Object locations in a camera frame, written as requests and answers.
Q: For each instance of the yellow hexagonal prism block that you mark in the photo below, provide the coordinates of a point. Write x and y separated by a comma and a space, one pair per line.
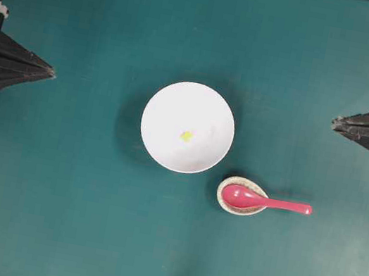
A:
186, 136

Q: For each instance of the green table mat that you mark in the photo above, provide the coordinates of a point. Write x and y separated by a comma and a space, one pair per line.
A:
79, 194

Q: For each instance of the white round bowl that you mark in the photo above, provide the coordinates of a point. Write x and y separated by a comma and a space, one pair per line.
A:
181, 107

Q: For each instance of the speckled ceramic spoon rest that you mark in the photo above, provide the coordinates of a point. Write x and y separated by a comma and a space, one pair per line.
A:
237, 180

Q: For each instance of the pink ceramic spoon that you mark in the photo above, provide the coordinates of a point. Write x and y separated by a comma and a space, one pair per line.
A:
241, 197

